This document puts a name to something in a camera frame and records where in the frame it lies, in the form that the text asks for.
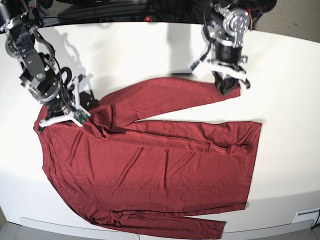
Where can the black power strip red light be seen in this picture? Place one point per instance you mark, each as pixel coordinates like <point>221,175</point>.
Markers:
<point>139,18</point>

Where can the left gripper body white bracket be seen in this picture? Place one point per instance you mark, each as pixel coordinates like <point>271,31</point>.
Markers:
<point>225,70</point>

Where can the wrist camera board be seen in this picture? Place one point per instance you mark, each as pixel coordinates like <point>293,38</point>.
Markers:
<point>80,115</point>
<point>193,66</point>

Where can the dark red long-sleeve shirt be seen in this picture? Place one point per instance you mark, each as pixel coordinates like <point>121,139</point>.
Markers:
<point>125,172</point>

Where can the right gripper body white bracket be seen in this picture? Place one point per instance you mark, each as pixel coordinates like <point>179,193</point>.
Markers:
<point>67,103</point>

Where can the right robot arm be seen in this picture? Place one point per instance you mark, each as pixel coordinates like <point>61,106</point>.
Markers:
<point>52,86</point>

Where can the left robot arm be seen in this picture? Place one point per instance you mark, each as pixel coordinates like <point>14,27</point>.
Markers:
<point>224,32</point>

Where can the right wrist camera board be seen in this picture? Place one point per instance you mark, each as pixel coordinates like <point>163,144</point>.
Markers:
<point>80,115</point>

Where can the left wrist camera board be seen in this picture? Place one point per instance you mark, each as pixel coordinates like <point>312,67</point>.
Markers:
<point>193,66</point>

